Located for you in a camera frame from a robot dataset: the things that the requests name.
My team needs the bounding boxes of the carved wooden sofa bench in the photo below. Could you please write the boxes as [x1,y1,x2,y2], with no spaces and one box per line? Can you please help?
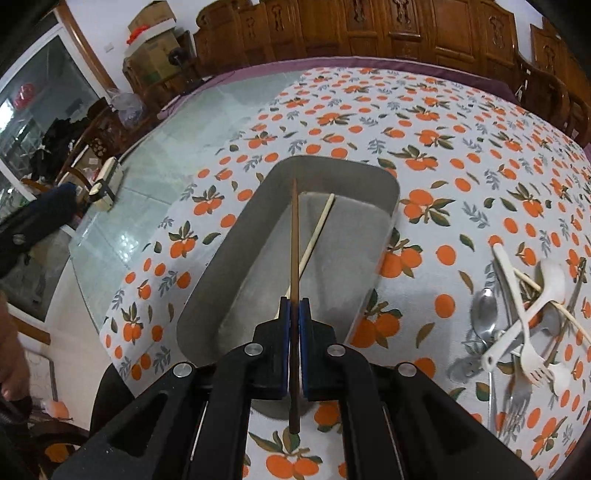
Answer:
[194,0,590,146]

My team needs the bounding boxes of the pale bamboo chopstick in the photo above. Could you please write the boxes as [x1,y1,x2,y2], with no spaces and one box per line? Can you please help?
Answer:
[286,193,335,299]
[513,260,591,342]

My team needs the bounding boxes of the orange print tablecloth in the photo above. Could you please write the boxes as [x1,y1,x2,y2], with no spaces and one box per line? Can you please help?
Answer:
[100,67,590,479]

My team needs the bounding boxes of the stainless steel fork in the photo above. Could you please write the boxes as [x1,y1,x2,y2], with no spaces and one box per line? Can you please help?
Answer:
[499,355,532,444]

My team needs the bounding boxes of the stacked cardboard boxes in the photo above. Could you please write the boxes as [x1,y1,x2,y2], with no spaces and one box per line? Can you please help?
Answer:
[122,1,180,94]

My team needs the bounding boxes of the person's left hand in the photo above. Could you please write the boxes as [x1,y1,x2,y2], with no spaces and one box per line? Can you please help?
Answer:
[0,293,30,401]

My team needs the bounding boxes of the dark brown wooden chopstick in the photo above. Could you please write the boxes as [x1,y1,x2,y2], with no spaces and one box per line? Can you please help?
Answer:
[288,179,301,435]

